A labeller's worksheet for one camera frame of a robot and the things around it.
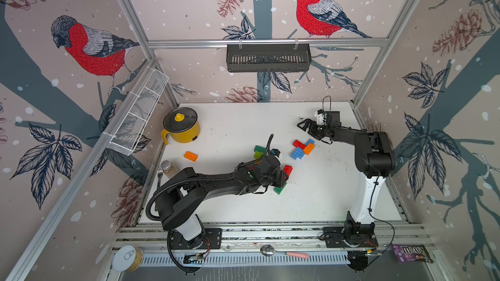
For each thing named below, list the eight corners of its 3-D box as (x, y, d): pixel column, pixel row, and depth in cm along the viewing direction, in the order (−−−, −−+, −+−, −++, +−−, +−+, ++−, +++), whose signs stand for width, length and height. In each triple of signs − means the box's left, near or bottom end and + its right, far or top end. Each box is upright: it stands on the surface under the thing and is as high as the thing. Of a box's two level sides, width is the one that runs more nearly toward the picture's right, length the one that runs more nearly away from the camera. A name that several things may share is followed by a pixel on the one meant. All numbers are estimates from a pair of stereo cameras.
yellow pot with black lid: (168, 144, 104) (158, 130, 94) (175, 122, 115) (168, 107, 104) (199, 144, 104) (193, 130, 94) (204, 122, 115) (199, 107, 104)
